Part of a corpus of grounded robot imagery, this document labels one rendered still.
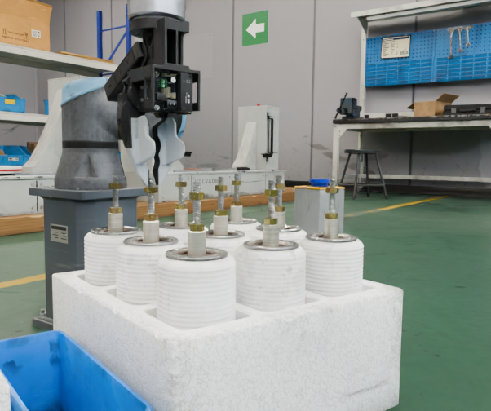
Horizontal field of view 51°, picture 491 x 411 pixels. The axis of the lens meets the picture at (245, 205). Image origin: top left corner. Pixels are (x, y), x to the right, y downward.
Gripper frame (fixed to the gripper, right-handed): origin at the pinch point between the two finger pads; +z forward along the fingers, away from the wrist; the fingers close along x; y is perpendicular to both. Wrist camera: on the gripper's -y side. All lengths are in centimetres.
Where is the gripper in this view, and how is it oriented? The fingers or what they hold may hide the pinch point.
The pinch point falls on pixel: (149, 175)
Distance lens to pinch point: 73.4
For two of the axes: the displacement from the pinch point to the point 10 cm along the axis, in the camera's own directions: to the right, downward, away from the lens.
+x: 7.8, -0.5, 6.3
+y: 6.3, 0.8, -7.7
